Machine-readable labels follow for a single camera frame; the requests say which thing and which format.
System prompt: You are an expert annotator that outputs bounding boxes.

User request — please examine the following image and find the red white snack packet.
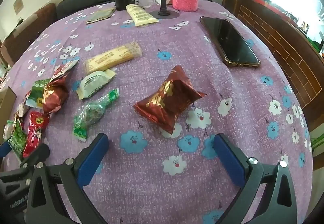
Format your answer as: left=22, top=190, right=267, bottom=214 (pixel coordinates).
left=49, top=59, right=79, bottom=82

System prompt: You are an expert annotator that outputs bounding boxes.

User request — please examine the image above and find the brown armchair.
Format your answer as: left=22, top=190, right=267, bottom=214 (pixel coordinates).
left=1, top=3, right=58, bottom=67

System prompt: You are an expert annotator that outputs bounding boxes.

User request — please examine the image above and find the green yellow snack packet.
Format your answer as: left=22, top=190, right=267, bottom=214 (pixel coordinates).
left=26, top=79, right=50, bottom=109

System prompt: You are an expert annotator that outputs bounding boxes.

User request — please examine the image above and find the red yellow-label snack bar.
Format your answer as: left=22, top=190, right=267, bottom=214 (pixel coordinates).
left=22, top=111, right=50, bottom=158

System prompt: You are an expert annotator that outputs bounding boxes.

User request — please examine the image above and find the black small container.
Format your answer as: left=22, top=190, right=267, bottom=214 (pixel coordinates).
left=114, top=0, right=137, bottom=11

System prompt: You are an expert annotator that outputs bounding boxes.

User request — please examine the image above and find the yellow cracker packet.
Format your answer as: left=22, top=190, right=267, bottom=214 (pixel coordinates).
left=85, top=42, right=142, bottom=74

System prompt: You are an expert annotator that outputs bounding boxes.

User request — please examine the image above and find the cardboard tray box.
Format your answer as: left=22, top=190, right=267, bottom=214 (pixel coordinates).
left=0, top=87, right=16, bottom=143

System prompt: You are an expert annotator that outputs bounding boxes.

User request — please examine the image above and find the purple floral tablecloth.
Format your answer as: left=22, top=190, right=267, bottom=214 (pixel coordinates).
left=1, top=0, right=312, bottom=223

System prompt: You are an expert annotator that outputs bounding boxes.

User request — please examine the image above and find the black smartphone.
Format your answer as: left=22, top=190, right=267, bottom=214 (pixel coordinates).
left=199, top=16, right=260, bottom=68

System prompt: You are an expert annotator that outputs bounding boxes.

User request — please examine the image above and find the small green snack packet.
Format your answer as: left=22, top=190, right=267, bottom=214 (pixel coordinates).
left=3, top=118, right=27, bottom=160

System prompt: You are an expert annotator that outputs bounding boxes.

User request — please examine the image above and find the dark red gold snack bag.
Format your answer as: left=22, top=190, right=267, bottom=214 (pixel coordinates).
left=133, top=66, right=206, bottom=134

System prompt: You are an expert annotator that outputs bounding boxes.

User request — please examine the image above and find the cream green round snack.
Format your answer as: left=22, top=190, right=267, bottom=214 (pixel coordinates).
left=76, top=69, right=116, bottom=100

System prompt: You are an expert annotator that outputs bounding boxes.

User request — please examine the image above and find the small wall plaque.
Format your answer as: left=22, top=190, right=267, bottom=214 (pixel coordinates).
left=13, top=0, right=24, bottom=15

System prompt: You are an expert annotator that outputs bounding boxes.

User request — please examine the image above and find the clear green candy packet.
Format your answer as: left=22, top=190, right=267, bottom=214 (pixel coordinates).
left=72, top=88, right=120, bottom=142

